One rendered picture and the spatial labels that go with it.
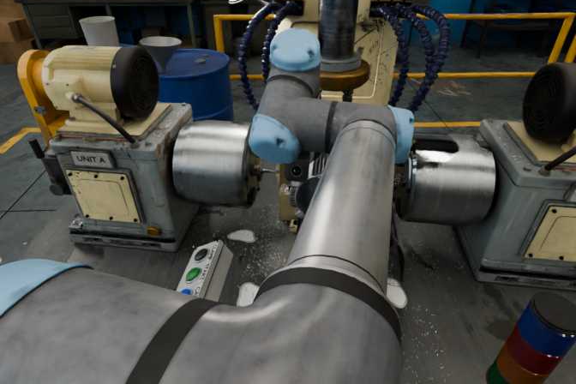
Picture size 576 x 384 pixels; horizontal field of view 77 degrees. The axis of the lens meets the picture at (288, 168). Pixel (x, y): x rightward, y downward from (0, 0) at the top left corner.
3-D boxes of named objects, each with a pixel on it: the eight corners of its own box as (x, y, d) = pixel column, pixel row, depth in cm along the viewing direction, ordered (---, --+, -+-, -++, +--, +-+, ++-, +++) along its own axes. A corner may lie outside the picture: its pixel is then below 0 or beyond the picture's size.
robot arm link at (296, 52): (260, 62, 51) (275, 19, 54) (268, 108, 60) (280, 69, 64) (315, 69, 49) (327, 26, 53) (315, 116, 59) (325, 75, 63)
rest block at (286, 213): (281, 208, 126) (281, 181, 119) (301, 210, 125) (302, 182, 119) (279, 220, 121) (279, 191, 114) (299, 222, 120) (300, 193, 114)
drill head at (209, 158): (171, 170, 126) (156, 103, 112) (274, 177, 122) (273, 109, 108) (137, 217, 105) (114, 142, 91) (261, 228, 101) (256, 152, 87)
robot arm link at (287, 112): (321, 147, 45) (336, 79, 50) (237, 135, 48) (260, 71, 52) (323, 174, 52) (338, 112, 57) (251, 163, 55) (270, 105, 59)
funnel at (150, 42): (155, 73, 241) (147, 33, 227) (190, 72, 241) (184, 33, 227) (143, 87, 220) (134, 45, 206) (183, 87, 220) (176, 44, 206)
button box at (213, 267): (208, 262, 79) (194, 246, 77) (234, 254, 77) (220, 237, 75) (179, 335, 65) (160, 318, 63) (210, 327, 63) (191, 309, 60)
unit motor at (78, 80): (93, 161, 124) (47, 35, 101) (184, 168, 121) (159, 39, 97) (41, 209, 103) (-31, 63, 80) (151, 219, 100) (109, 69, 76)
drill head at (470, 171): (364, 183, 119) (374, 114, 105) (495, 193, 115) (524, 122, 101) (369, 237, 98) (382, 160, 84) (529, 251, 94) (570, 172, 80)
